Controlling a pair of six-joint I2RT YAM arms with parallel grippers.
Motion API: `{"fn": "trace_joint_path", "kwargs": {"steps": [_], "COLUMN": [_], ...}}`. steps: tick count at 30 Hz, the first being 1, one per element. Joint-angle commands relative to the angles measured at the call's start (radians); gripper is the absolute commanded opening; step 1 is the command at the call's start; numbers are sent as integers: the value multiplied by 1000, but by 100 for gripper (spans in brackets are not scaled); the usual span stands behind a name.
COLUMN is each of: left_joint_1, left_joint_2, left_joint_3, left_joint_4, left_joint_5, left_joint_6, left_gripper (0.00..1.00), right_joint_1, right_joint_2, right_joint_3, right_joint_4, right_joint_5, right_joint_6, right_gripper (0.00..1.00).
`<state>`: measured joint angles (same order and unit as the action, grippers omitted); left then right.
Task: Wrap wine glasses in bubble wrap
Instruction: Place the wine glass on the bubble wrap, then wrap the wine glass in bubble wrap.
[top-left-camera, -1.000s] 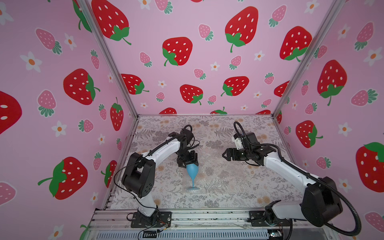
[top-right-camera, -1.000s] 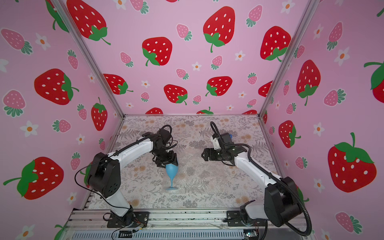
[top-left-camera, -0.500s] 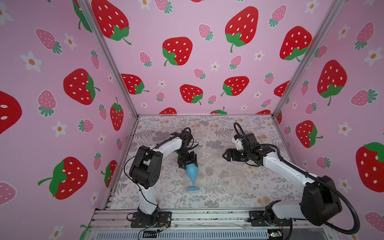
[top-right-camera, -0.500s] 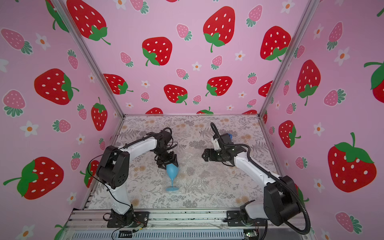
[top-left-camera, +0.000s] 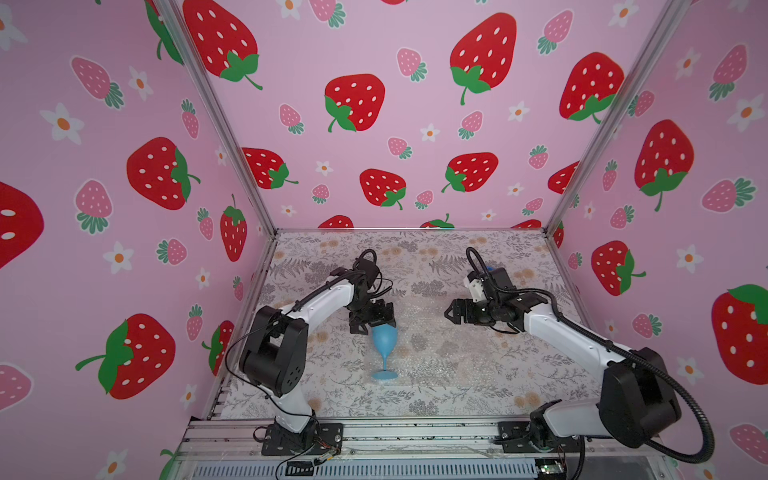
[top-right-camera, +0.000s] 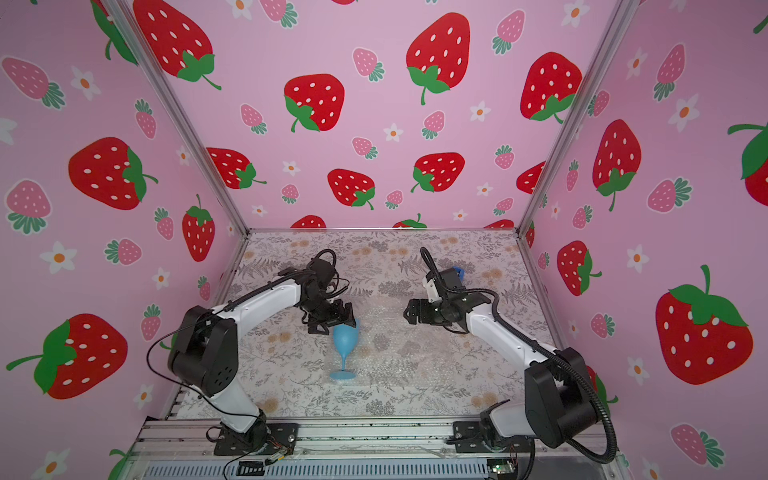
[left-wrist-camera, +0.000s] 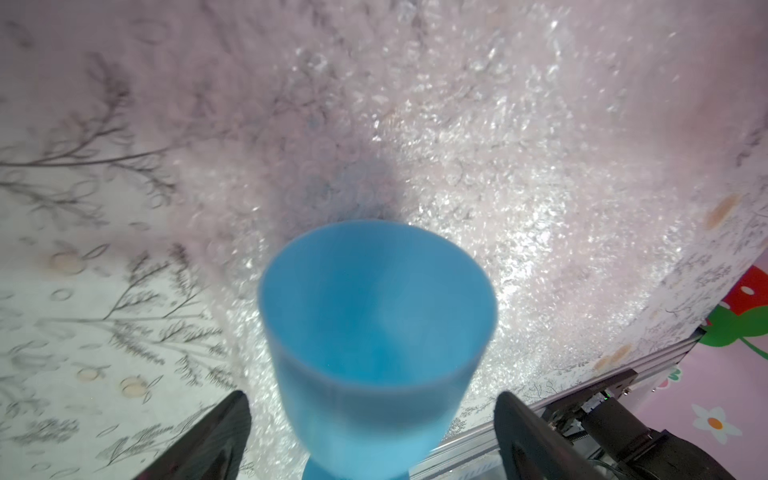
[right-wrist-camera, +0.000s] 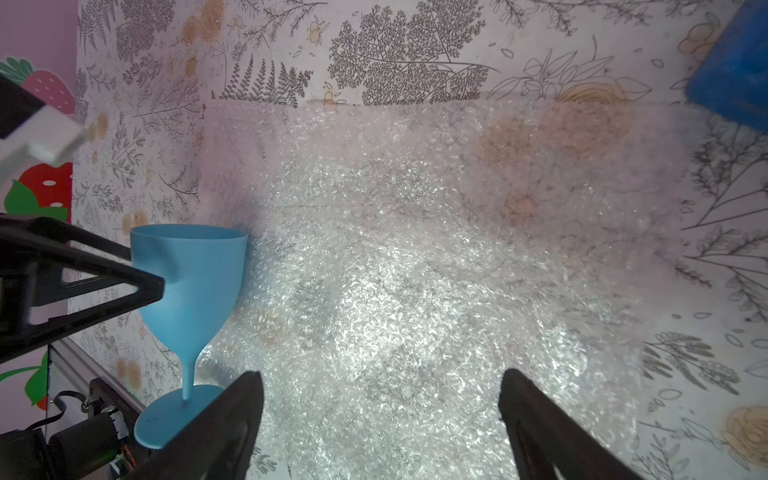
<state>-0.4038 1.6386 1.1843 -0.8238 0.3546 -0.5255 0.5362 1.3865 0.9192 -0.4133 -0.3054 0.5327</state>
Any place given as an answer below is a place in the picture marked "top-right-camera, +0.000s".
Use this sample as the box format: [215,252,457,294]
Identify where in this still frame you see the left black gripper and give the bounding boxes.
[301,295,358,333]

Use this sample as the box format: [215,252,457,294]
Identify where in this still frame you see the blue plastic wine glass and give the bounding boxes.
[330,324,359,381]

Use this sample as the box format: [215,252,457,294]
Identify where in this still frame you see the clear bubble wrap sheet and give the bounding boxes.
[322,300,469,390]

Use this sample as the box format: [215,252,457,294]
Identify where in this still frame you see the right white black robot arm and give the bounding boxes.
[403,293,600,448]

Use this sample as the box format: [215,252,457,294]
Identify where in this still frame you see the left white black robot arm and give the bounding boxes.
[168,263,356,434]

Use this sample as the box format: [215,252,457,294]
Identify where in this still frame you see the blue tape dispenser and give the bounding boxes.
[453,266,465,283]

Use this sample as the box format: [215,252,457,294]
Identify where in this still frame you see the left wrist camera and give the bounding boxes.
[307,257,336,295]

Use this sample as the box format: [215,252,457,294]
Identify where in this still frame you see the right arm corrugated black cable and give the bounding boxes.
[419,247,619,466]

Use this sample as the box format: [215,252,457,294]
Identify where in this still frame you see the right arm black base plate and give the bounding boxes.
[445,421,532,454]

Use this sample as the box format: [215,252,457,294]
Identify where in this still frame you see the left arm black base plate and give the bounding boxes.
[206,423,299,456]

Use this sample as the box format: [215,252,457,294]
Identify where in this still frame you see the aluminium mounting rail frame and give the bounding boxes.
[110,416,632,479]

